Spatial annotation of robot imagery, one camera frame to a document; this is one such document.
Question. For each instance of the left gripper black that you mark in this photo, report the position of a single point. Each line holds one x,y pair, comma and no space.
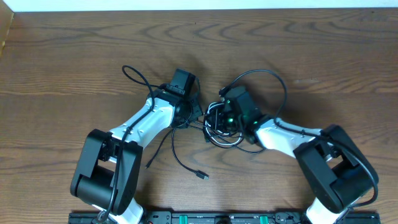
195,106

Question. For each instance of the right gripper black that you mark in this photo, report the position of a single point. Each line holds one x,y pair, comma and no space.
217,116

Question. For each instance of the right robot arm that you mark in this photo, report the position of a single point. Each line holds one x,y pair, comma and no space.
336,170

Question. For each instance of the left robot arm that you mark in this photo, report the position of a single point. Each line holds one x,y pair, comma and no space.
107,171

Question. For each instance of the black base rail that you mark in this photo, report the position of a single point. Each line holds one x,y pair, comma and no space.
167,217

